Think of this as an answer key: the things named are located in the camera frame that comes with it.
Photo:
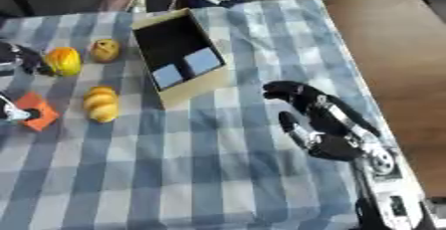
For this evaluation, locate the tan cardboard box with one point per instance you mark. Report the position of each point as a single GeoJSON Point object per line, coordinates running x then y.
{"type": "Point", "coordinates": [179, 56]}

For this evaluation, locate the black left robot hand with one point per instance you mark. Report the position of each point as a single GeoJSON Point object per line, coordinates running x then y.
{"type": "Point", "coordinates": [17, 74]}

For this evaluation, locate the yellow ridged toy bread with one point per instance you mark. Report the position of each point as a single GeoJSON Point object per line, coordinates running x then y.
{"type": "Point", "coordinates": [101, 104]}

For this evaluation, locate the small yellow toy fruit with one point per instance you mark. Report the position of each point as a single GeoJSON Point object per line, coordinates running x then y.
{"type": "Point", "coordinates": [105, 50]}

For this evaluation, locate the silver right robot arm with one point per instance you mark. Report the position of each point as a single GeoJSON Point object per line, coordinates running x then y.
{"type": "Point", "coordinates": [390, 187]}

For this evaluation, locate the orange square block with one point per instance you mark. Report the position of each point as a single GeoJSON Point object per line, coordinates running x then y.
{"type": "Point", "coordinates": [37, 110]}

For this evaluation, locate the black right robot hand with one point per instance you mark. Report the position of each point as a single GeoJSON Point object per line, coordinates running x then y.
{"type": "Point", "coordinates": [327, 117]}

